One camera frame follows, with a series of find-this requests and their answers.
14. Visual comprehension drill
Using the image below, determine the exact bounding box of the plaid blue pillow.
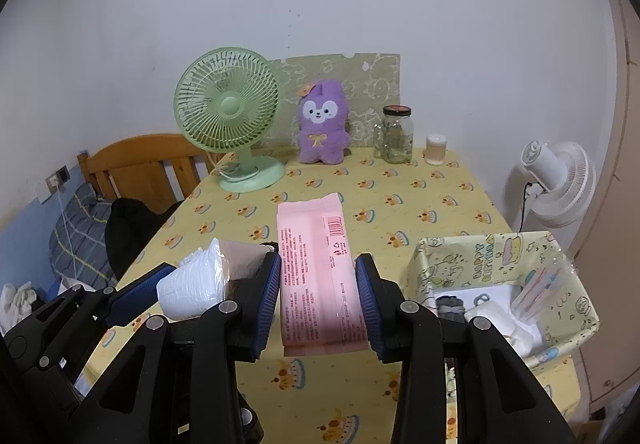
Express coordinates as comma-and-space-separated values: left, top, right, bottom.
49, 183, 117, 289

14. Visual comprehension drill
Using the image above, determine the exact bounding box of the white bedsheet pile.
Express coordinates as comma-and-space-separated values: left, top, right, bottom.
0, 282, 38, 336

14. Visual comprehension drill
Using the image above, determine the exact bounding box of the cotton swab container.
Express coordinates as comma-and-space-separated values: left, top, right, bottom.
423, 133, 447, 166

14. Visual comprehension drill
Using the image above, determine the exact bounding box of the white bag pack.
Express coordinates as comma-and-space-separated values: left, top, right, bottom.
156, 237, 274, 321

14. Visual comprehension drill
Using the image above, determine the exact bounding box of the yellow patterned tablecloth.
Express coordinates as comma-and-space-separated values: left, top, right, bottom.
74, 145, 584, 444

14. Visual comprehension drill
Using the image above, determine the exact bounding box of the green patterned board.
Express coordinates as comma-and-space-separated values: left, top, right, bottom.
260, 53, 400, 147

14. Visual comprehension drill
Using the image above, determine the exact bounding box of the white floor fan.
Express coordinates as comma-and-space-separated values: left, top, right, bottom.
516, 139, 597, 232

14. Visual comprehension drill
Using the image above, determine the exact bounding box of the glass jar with lid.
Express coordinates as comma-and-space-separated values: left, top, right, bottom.
373, 104, 413, 164

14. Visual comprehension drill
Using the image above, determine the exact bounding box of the clear plastic bag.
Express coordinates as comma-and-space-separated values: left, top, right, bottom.
510, 258, 575, 325

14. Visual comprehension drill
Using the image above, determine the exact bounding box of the black garment on chair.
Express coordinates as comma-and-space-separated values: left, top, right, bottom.
104, 198, 181, 281

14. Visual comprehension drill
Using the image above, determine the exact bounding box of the beige door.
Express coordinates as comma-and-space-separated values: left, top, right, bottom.
570, 0, 639, 412

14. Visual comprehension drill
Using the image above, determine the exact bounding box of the green desk fan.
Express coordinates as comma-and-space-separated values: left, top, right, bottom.
174, 47, 284, 194

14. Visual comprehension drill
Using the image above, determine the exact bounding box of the pink tissue pack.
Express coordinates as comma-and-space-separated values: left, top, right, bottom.
277, 193, 368, 356

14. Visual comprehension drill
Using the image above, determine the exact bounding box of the patterned storage box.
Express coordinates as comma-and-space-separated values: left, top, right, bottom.
401, 232, 600, 368

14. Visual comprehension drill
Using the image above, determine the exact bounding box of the purple plush bunny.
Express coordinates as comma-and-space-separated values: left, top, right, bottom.
297, 80, 350, 165

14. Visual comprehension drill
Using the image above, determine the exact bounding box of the wall power outlet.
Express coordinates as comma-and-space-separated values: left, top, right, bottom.
46, 166, 70, 194

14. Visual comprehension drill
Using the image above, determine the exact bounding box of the white cloth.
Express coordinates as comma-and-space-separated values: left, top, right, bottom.
435, 284, 544, 358

